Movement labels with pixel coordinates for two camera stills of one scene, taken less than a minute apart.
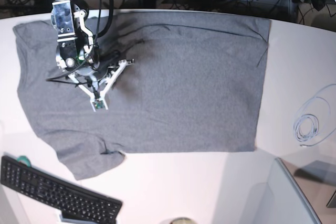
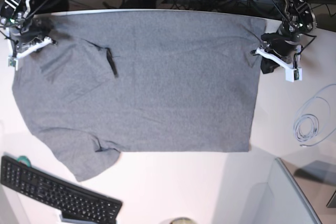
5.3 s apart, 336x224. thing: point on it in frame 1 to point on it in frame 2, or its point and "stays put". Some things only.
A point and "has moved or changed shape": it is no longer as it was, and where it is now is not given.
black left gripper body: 99,70 to 32,28
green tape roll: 24,159 stays put
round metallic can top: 182,220 stays put
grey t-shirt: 195,85 has moved or changed shape
